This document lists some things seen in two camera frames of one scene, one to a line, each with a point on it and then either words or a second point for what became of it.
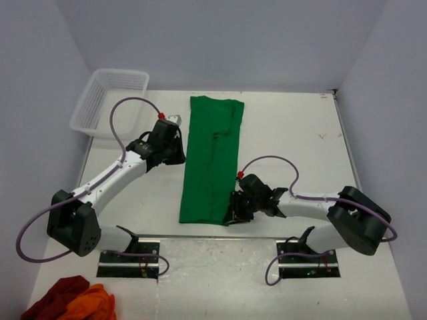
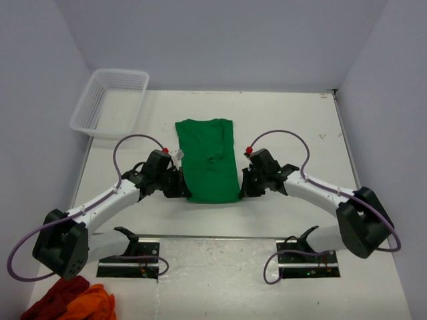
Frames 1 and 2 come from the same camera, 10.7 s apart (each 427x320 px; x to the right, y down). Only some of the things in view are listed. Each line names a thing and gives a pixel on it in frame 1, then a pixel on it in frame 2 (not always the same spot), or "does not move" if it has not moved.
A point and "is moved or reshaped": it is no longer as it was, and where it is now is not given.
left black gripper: x=180 y=157 to x=180 y=189
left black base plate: x=116 y=265 does not move
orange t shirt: x=93 y=304 does not move
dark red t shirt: x=55 y=304 does not move
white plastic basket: x=93 y=117 does not move
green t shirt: x=211 y=159 is moved or reshaped
